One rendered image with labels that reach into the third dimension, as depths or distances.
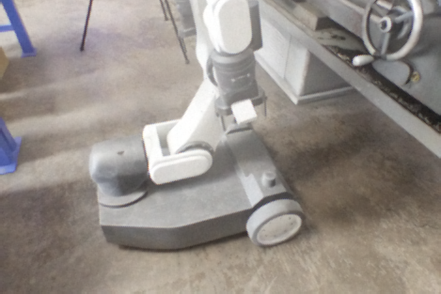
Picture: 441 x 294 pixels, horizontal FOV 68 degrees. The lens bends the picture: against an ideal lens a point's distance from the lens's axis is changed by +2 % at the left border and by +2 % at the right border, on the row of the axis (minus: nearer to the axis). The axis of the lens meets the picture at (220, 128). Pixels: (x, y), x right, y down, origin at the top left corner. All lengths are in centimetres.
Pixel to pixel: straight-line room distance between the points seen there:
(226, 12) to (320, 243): 92
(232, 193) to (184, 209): 17
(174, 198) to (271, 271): 40
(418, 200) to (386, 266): 36
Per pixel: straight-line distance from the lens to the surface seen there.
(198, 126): 101
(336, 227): 133
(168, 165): 103
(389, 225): 141
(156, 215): 109
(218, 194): 112
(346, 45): 161
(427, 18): 108
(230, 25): 61
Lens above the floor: 105
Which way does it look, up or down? 40 degrees down
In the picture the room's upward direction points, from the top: 1 degrees clockwise
